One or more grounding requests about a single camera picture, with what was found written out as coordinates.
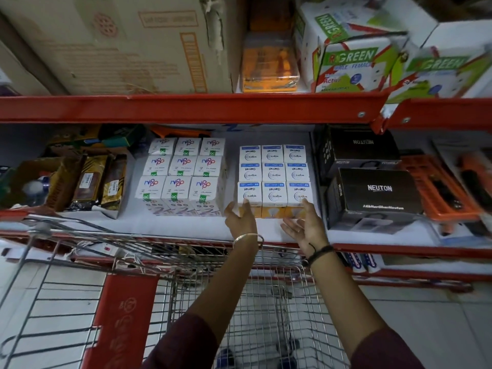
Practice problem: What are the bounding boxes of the person's right hand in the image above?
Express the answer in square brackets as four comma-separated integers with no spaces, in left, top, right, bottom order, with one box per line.
[281,199,330,259]

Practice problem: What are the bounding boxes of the person's left hand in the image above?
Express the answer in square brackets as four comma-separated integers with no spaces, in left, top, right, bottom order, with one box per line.
[224,201,259,241]

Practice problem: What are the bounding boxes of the person's left forearm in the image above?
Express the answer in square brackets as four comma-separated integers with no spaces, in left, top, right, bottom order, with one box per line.
[181,237,264,344]

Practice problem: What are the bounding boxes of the person's right forearm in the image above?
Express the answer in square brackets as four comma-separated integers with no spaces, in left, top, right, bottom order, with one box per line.
[307,248,390,358]

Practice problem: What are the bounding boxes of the silver bangle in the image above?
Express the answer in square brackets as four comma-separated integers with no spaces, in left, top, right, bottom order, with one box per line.
[232,234,265,249]

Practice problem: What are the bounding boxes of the group of white-yellow bulb boxes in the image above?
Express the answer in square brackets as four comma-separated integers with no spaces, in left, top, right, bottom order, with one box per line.
[237,144,313,220]

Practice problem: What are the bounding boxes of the black cardboard box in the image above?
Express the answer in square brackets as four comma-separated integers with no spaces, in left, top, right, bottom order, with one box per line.
[326,168,425,232]
[314,126,401,179]

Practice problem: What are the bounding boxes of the group of white purple-print boxes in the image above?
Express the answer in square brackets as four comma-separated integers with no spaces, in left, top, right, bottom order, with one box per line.
[135,137,228,218]

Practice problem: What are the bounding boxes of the blue white striped packets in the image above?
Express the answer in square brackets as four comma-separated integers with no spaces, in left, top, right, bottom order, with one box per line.
[341,251,386,274]

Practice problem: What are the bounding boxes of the metal shopping cart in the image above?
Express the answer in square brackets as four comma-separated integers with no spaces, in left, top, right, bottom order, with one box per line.
[0,214,348,369]

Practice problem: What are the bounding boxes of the red metal shelf rack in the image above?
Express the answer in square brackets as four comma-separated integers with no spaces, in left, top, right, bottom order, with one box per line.
[0,91,492,293]

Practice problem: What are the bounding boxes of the orange tool blister pack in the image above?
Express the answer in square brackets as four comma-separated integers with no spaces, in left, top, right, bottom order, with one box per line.
[399,153,482,222]
[457,150,492,212]

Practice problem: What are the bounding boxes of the brown gold packet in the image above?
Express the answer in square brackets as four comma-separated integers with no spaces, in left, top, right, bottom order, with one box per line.
[100,154,128,211]
[70,155,109,211]
[54,155,83,212]

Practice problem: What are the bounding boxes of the stack of orange blister packs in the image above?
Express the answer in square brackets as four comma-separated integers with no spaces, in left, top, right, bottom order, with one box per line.
[241,0,301,93]

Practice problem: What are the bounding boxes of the dark green box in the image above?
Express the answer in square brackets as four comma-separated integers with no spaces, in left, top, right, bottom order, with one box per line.
[98,125,147,149]

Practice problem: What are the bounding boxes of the white power strip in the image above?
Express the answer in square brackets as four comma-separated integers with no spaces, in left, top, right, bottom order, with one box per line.
[72,242,120,261]

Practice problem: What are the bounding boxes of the white green-print box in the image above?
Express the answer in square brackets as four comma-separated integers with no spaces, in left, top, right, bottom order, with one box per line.
[384,20,492,105]
[295,0,409,93]

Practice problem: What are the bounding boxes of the red cart seat flap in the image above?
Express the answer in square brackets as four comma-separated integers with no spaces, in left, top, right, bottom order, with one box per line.
[81,274,161,369]

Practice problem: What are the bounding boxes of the large brown cardboard carton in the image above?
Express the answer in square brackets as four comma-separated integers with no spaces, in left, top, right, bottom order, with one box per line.
[0,0,247,96]

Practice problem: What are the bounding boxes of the open cardboard tray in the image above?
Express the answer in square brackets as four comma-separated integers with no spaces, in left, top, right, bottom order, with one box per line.
[0,149,133,220]

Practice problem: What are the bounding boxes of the black thread bracelet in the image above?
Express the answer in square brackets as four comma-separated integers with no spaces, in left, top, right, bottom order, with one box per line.
[307,244,336,264]

